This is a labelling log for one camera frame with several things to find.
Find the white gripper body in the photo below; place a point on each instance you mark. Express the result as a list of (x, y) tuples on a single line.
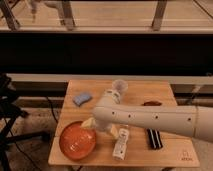
[(103, 126)]

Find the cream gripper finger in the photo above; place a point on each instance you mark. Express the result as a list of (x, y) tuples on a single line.
[(89, 123), (113, 132)]

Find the orange ceramic bowl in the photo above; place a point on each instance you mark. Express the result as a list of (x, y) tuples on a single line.
[(75, 142)]

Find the white plastic bottle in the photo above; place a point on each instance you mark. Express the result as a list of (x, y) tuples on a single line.
[(120, 147)]

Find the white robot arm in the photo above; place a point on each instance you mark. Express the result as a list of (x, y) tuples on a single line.
[(189, 121)]

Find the blue sponge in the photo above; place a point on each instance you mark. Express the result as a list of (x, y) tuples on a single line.
[(82, 98)]

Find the wooden folding table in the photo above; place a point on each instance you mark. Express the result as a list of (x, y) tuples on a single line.
[(177, 151)]

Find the black white striped box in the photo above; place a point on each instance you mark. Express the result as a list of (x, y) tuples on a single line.
[(154, 139)]

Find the clear plastic cup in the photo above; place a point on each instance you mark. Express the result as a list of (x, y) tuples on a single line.
[(120, 85)]

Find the red brown small object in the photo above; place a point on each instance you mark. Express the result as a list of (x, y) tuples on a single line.
[(152, 103)]

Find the black tripod stand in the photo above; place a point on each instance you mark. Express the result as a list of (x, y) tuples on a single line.
[(10, 111)]

